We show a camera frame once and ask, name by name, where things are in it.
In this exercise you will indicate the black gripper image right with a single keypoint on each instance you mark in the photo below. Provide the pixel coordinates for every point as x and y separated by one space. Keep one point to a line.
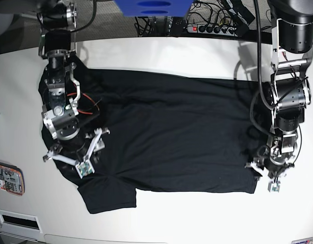
275 164

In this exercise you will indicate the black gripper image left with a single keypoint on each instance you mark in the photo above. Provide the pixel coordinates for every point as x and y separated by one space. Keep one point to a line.
74 140

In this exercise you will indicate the black T-shirt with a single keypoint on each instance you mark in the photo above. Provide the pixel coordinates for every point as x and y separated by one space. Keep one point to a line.
166 134

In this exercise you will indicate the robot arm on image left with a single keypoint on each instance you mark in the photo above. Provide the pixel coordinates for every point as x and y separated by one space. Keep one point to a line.
62 94

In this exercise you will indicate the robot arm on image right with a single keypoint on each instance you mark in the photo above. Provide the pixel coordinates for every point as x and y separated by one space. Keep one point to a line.
287 93

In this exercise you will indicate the sticker at bottom edge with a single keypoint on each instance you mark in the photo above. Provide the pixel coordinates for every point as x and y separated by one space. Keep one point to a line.
308 240

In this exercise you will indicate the blue plastic bin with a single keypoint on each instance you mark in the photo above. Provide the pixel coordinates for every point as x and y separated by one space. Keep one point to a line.
141 8

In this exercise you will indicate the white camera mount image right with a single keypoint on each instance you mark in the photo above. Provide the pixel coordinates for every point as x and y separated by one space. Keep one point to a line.
274 184

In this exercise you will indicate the white camera mount image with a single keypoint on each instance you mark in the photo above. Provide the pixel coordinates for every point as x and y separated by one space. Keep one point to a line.
274 184
82 154

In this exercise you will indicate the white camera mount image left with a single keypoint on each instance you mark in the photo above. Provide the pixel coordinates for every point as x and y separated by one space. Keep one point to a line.
82 154

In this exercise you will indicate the white table cable grommet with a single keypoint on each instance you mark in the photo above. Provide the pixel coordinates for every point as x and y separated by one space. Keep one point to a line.
10 220

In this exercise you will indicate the white power strip red switch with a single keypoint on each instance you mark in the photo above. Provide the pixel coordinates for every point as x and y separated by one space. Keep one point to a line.
212 30

